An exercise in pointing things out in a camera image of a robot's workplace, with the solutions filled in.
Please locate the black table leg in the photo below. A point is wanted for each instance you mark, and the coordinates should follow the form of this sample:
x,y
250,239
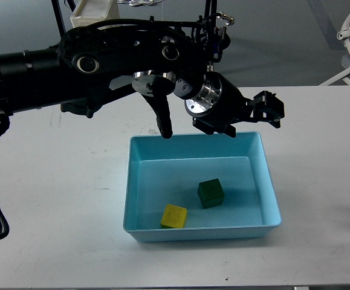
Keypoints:
x,y
210,8
58,17

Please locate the green block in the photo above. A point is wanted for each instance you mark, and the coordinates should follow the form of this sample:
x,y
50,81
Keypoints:
x,y
211,193

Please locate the black table leg left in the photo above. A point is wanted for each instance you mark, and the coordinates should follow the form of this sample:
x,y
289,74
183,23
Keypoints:
x,y
58,17

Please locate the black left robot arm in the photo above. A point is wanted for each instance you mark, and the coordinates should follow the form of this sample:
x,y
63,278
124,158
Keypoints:
x,y
103,62

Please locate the black table leg right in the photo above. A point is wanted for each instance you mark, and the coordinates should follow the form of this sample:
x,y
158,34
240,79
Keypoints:
x,y
210,8

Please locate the light blue plastic box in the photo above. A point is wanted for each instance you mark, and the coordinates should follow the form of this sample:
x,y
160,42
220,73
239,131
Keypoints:
x,y
165,172

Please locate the yellow block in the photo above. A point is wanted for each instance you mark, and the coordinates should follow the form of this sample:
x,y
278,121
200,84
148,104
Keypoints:
x,y
174,217

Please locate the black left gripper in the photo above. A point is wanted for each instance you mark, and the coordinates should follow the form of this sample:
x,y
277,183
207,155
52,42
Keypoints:
x,y
215,104

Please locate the white plastic crate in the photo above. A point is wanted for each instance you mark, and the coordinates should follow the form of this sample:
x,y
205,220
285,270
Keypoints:
x,y
88,12

